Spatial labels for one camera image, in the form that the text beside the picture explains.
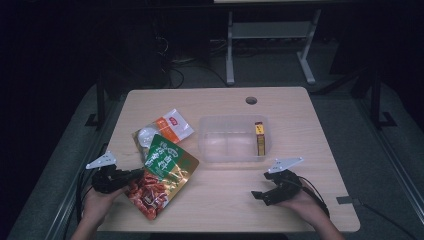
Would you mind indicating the person's left hand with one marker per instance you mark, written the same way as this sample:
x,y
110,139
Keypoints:
x,y
100,203

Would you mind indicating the white metal stand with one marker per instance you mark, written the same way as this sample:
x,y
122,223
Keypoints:
x,y
270,30

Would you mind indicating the green and red snack packet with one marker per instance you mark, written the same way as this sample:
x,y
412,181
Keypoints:
x,y
163,176

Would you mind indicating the white and orange food packet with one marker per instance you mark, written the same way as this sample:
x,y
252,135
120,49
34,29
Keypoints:
x,y
168,126

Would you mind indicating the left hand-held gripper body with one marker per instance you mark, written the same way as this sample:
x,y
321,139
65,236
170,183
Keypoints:
x,y
106,176

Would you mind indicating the clear plastic container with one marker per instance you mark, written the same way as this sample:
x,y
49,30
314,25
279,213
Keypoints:
x,y
233,140

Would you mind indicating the person's right hand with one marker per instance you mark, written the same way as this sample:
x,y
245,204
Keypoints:
x,y
306,203

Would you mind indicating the black metal stand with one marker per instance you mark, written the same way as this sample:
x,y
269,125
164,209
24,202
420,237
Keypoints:
x,y
100,106
378,106

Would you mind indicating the grey tape strip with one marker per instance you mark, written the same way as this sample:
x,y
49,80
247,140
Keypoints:
x,y
348,200

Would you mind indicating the small pink packet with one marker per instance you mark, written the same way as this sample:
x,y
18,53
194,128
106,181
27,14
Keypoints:
x,y
260,140

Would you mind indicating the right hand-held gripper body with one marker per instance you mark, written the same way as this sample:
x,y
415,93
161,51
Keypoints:
x,y
283,186

